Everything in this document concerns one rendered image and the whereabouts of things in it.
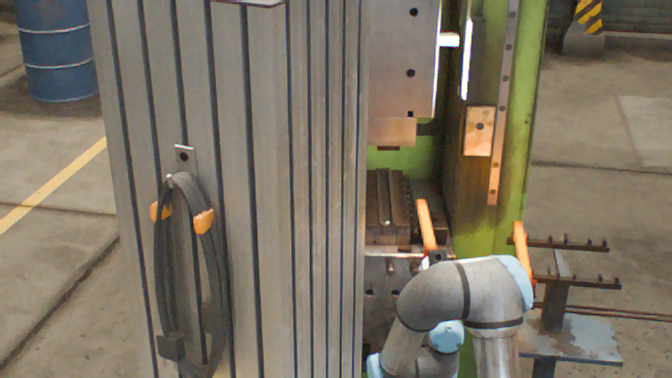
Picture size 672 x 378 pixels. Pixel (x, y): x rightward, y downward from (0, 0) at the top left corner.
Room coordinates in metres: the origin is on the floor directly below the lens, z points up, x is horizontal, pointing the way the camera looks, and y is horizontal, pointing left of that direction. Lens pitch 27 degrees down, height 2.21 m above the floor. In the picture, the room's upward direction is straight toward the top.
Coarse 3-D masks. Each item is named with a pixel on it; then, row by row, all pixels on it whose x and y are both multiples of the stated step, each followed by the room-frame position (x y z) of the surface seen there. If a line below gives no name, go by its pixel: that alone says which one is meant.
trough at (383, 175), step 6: (384, 174) 2.56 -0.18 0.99; (384, 180) 2.51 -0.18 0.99; (384, 186) 2.46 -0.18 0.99; (384, 192) 2.41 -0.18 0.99; (384, 198) 2.37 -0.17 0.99; (390, 198) 2.34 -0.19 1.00; (384, 204) 2.32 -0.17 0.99; (390, 204) 2.31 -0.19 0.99; (384, 210) 2.28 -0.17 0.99; (390, 210) 2.27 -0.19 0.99; (384, 216) 2.23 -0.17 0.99; (390, 216) 2.23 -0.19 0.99; (384, 222) 2.20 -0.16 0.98; (390, 222) 2.19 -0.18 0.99
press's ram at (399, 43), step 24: (384, 0) 2.17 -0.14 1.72; (408, 0) 2.17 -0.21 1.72; (432, 0) 2.17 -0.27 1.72; (384, 24) 2.17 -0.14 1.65; (408, 24) 2.17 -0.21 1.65; (432, 24) 2.17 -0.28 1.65; (384, 48) 2.17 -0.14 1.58; (408, 48) 2.17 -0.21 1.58; (432, 48) 2.17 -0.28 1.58; (384, 72) 2.17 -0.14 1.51; (408, 72) 2.17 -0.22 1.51; (432, 72) 2.17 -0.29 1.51; (384, 96) 2.17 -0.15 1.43; (408, 96) 2.17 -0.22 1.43; (432, 96) 2.17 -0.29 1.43
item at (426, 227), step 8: (416, 200) 2.13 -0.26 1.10; (424, 200) 2.13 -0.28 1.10; (424, 208) 2.06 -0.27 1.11; (424, 216) 2.00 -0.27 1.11; (424, 224) 1.95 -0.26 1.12; (424, 232) 1.89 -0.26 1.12; (432, 232) 1.89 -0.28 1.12; (424, 240) 1.86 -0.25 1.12; (432, 240) 1.84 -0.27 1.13; (424, 248) 1.78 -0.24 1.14; (432, 248) 1.78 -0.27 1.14; (440, 248) 1.78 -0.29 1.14; (424, 256) 1.77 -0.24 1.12
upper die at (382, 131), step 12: (372, 120) 2.17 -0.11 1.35; (384, 120) 2.17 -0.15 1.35; (396, 120) 2.17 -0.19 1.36; (408, 120) 2.17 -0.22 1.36; (372, 132) 2.17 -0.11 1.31; (384, 132) 2.17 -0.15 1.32; (396, 132) 2.17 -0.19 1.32; (408, 132) 2.17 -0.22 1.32; (372, 144) 2.17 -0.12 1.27; (384, 144) 2.17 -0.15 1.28; (396, 144) 2.17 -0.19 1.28; (408, 144) 2.17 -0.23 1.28
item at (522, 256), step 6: (516, 222) 2.19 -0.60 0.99; (516, 228) 2.15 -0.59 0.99; (522, 228) 2.15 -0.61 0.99; (516, 234) 2.11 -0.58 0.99; (522, 234) 2.11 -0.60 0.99; (516, 240) 2.07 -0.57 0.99; (522, 240) 2.07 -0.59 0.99; (516, 246) 2.05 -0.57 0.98; (522, 246) 2.03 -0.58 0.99; (522, 252) 2.00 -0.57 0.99; (522, 258) 1.96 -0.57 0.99; (522, 264) 1.93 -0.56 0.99; (528, 264) 1.93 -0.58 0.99; (528, 270) 1.90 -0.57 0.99; (528, 276) 1.87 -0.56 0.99; (534, 282) 1.83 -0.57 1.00; (534, 288) 1.82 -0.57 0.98; (534, 294) 1.76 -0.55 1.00
